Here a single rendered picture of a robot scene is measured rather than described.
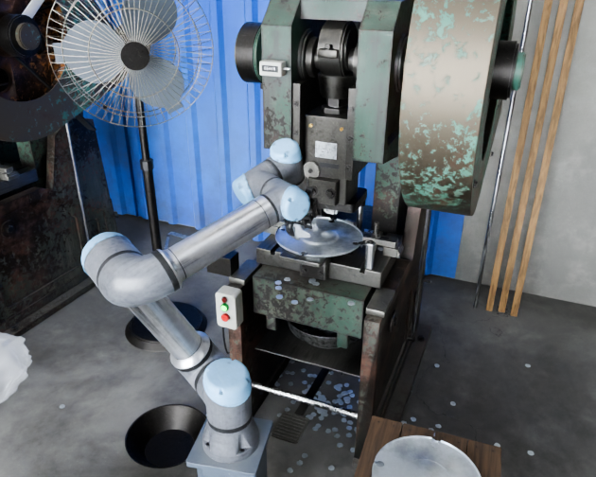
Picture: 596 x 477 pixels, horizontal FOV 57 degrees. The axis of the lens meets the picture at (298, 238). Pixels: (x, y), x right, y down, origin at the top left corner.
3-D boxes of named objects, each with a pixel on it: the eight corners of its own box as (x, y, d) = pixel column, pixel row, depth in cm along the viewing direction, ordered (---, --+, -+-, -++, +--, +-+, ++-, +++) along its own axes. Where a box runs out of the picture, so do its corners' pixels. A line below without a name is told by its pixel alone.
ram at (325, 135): (341, 210, 175) (346, 117, 162) (298, 203, 180) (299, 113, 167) (358, 191, 189) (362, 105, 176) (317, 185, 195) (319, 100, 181)
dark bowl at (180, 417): (182, 493, 185) (180, 479, 181) (109, 465, 195) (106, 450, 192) (225, 431, 209) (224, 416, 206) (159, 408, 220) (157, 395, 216)
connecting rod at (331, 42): (342, 143, 168) (348, 23, 153) (306, 138, 172) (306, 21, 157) (362, 126, 185) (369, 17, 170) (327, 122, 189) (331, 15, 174)
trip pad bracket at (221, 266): (233, 306, 192) (230, 256, 183) (209, 300, 196) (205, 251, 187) (241, 297, 197) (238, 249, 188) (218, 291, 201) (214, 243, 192)
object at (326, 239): (295, 213, 200) (295, 211, 199) (373, 226, 190) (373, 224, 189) (260, 247, 176) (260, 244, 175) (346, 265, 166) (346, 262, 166)
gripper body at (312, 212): (312, 231, 154) (306, 202, 145) (283, 227, 156) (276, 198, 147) (320, 211, 158) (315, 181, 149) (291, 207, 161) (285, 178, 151)
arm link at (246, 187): (249, 191, 128) (285, 167, 132) (225, 177, 136) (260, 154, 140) (260, 217, 133) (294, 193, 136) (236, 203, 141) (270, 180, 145)
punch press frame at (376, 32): (359, 421, 193) (392, 6, 133) (250, 388, 208) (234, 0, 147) (409, 305, 259) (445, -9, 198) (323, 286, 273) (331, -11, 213)
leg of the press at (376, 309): (382, 478, 191) (407, 247, 150) (350, 468, 195) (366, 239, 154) (430, 331, 267) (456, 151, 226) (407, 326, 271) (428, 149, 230)
